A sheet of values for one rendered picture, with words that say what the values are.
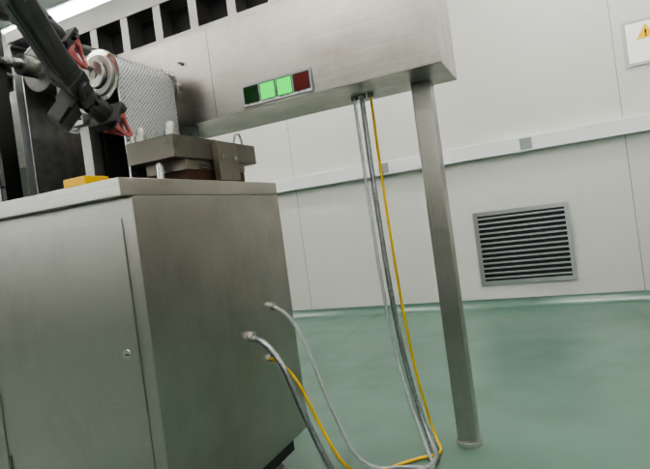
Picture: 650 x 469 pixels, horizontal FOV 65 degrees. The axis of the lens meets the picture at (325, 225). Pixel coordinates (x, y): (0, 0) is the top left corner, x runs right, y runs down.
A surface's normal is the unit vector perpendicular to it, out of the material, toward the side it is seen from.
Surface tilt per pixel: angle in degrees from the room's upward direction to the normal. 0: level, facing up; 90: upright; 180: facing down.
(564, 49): 90
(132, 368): 90
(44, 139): 90
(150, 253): 90
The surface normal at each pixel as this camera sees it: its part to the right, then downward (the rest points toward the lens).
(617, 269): -0.41, 0.06
